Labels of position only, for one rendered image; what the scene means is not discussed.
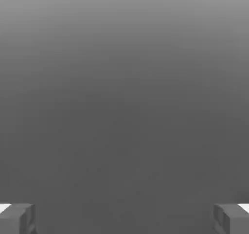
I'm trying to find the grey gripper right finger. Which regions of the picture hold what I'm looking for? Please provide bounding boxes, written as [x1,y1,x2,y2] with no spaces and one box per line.
[213,203,249,234]

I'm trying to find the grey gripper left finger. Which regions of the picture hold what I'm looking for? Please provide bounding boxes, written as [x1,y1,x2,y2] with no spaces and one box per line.
[0,203,37,234]

